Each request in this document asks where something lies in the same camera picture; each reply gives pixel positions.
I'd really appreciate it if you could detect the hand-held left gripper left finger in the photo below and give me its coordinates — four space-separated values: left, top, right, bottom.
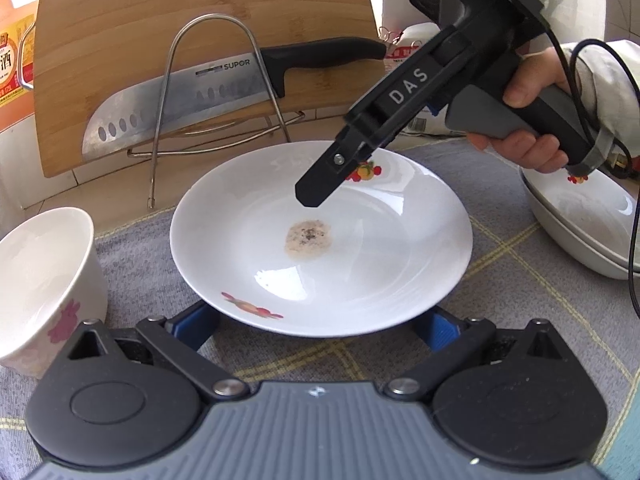
65 301 249 405

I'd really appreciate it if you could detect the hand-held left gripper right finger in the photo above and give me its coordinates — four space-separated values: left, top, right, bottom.
384 308 576 402

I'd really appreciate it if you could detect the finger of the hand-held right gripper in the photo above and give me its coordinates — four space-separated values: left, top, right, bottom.
294 127 373 208

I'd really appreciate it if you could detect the white floral plate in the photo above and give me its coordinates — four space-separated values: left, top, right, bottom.
169 140 474 339
520 165 640 268
530 195 640 281

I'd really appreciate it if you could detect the white pink-floral bowl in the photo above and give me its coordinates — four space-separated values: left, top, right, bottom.
0 207 110 380

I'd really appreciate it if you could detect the person's right hand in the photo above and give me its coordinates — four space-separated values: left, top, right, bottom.
467 46 576 175

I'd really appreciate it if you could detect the white bag with red print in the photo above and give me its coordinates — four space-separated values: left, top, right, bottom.
382 22 451 111

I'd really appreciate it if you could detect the white bag with blue print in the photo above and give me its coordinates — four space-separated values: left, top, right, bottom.
400 105 468 137

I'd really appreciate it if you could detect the grey blue checked cloth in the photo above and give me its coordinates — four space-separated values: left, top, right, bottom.
0 137 640 466

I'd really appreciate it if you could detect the bamboo cutting board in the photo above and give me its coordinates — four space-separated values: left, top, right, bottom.
32 0 386 178

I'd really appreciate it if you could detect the orange cooking wine jug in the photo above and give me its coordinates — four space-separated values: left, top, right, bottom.
0 0 41 131

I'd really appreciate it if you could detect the black handled kitchen knife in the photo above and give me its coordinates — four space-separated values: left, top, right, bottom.
81 37 388 161

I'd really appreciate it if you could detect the metal wire rack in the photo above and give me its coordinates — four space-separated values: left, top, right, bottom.
126 15 306 209

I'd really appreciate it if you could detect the black cable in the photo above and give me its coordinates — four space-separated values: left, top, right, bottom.
525 0 640 318

